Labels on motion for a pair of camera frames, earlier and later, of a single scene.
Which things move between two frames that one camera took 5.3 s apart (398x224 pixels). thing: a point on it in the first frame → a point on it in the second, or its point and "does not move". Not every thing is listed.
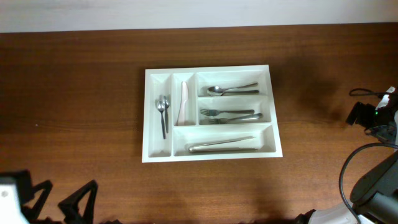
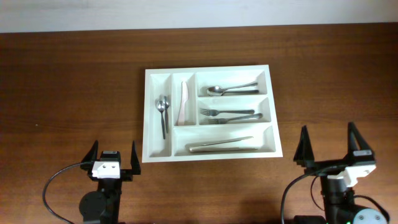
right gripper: x=366 y=109 → x=302 y=154
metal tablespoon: x=241 y=93 does not move
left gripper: x=77 y=205 → x=127 y=174
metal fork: x=223 y=121 does not move
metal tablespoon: x=217 y=91 does not move
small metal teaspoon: x=166 y=104 does not move
